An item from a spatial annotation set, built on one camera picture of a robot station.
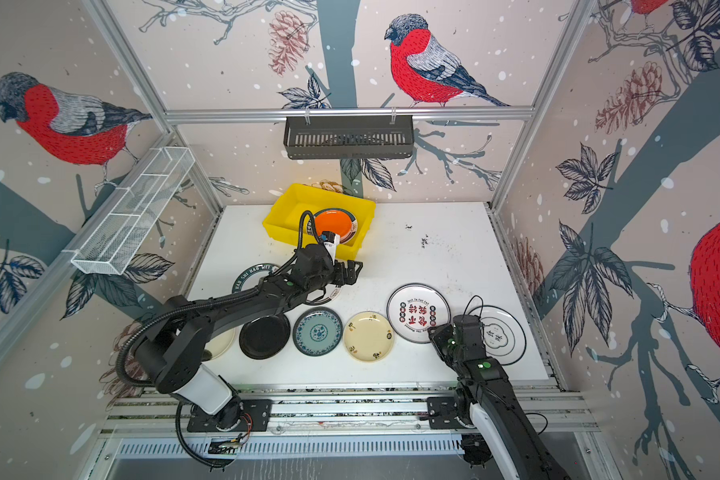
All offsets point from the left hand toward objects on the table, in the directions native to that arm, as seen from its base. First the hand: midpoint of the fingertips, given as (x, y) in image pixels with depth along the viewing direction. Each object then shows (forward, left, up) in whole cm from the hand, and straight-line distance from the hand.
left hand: (351, 263), depth 85 cm
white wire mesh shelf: (+4, +58, +15) cm, 60 cm away
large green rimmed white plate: (+20, 0, -12) cm, 23 cm away
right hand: (-16, -22, -13) cm, 30 cm away
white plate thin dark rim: (-16, -45, -15) cm, 50 cm away
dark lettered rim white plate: (+5, +36, -16) cm, 39 cm away
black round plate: (-16, +26, -14) cm, 33 cm away
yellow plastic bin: (+36, +26, -9) cm, 45 cm away
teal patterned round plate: (-14, +11, -15) cm, 23 cm away
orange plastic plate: (+28, +7, -12) cm, 32 cm away
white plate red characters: (-7, -20, -15) cm, 26 cm away
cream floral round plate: (-16, -5, -14) cm, 22 cm away
